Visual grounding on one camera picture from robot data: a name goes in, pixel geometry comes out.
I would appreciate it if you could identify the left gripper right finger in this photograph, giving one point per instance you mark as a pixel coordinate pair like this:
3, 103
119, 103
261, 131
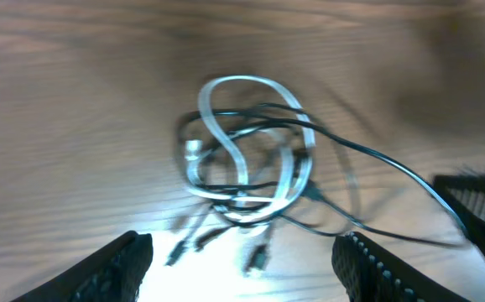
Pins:
370, 273

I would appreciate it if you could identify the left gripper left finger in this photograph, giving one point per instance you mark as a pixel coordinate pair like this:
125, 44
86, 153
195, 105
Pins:
113, 273

